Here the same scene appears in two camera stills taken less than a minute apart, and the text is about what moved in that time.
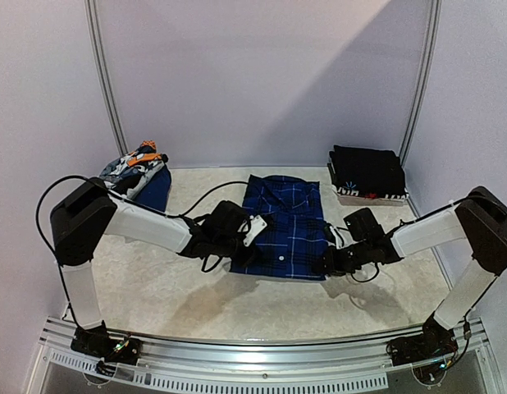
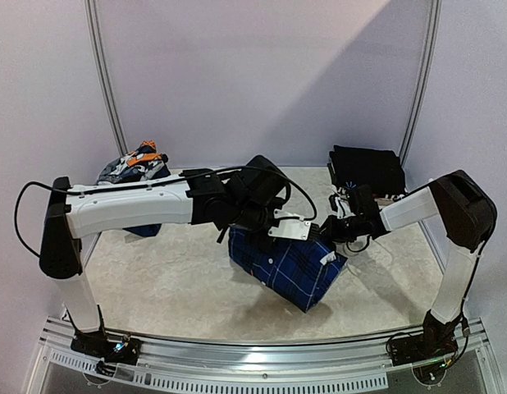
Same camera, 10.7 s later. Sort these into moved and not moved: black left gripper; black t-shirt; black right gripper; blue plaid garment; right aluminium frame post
Moved: black right gripper; blue plaid garment; black left gripper
Not moved: black t-shirt; right aluminium frame post
